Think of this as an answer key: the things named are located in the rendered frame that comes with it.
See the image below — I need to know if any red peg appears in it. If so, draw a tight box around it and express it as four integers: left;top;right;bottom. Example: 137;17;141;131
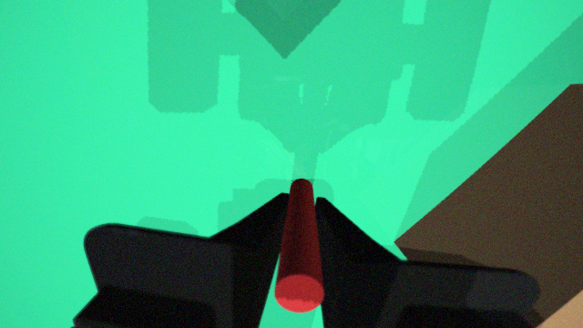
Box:
274;179;324;313

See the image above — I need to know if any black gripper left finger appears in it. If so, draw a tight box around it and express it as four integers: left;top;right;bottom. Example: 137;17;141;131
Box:
84;192;290;328

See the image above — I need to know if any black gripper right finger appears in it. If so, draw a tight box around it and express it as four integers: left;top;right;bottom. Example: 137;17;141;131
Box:
315;197;540;328

